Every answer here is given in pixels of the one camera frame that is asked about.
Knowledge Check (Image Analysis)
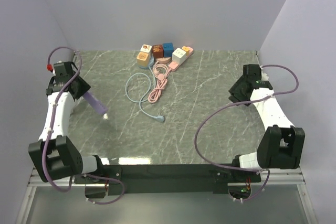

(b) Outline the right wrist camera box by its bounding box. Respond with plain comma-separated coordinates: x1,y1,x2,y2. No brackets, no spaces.
243,64,262,81

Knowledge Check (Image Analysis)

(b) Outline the brown patterned cube socket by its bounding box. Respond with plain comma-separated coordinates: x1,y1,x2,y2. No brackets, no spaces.
152,44,164,59

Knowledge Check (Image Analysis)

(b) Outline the pink round socket base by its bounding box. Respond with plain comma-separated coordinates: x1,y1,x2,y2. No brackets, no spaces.
156,57,171,64

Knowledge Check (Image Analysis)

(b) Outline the aluminium rail frame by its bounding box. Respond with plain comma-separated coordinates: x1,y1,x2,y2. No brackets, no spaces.
14,49,320,224

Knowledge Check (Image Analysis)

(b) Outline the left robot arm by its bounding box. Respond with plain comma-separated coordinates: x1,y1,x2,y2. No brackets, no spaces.
28,77,107,183

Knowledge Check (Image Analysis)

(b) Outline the light blue power cable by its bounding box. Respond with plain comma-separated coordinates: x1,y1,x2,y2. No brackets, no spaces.
125,62,165,123

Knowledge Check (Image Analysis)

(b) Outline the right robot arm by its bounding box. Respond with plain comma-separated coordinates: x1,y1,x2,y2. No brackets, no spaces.
229,76,305,182

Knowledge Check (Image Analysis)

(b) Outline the pink power strip cable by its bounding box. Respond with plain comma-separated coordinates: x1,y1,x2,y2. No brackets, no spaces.
148,69,170,103

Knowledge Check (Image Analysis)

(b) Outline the light blue round socket base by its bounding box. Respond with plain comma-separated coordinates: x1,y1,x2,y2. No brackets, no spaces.
139,57,155,69

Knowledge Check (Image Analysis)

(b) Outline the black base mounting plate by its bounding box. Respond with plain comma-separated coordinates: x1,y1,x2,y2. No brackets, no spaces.
73,163,263,200

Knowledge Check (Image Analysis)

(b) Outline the blue cube socket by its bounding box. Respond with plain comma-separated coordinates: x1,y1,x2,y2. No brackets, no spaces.
162,42,174,58

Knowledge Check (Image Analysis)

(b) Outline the purple USB power strip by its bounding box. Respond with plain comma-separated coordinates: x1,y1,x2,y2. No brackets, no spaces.
82,91,108,115

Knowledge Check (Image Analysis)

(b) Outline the white patterned cube socket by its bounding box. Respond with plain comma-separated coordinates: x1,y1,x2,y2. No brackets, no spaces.
140,44,152,54

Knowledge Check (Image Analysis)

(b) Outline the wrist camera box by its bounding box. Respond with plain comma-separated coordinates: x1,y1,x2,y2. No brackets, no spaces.
54,61,76,78
243,64,262,81

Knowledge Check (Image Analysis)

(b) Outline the small orange cube plug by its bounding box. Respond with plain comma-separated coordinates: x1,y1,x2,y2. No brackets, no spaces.
182,46,190,52

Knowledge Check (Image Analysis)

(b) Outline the yellow patterned cube socket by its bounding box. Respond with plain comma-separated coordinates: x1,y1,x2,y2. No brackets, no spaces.
136,51,151,66

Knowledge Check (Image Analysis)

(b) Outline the pink power strip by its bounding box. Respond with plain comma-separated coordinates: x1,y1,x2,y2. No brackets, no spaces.
168,46,194,71

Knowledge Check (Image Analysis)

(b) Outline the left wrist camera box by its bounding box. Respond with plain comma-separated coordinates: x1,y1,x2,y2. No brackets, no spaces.
54,61,76,78

